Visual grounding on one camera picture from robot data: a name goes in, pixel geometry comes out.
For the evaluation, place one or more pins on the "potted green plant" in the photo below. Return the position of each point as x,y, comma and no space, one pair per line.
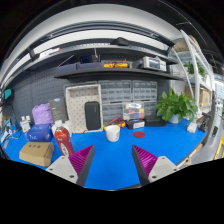
175,105

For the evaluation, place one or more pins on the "yellow meter on shelf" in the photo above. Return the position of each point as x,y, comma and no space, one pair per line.
115,65

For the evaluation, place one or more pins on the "yellow multimeter red leads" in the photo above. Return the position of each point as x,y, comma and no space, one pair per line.
117,122

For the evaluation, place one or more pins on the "flat black case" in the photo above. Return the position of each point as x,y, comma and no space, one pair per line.
154,121

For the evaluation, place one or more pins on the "brown cardboard box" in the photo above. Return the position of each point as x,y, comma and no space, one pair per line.
36,154

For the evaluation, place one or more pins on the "white cup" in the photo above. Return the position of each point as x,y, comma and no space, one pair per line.
113,134

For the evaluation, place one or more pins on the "blue cardboard box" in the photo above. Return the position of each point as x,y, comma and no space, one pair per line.
39,133

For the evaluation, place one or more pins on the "flat round red coaster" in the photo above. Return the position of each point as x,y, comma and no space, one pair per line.
139,134

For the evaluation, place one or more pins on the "black box white label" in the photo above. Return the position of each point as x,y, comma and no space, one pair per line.
136,124

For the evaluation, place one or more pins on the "white shelf unit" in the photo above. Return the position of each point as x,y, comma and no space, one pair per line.
197,76

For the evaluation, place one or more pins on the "small black device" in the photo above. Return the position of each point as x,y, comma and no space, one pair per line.
204,123

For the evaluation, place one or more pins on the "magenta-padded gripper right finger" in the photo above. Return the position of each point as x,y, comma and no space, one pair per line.
160,168

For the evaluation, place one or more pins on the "clear organiser box colourful parts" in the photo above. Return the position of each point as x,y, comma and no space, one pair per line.
133,111

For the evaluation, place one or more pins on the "purple plastic bag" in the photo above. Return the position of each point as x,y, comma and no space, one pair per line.
41,115

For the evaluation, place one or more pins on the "black workbench shelf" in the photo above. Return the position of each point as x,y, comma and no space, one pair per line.
116,73

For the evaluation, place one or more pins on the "red drink bottle white cap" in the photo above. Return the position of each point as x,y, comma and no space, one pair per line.
63,140

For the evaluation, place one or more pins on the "grey small-parts drawer cabinet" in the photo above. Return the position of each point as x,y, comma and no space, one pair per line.
111,111
150,107
145,90
116,90

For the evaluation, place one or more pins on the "small white box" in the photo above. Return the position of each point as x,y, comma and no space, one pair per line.
69,126

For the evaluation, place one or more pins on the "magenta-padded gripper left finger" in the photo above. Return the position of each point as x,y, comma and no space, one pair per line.
63,168

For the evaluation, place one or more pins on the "dark grey upright box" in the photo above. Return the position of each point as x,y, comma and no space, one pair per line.
58,110

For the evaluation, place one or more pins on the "small white adapter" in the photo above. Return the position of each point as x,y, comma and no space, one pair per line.
192,127

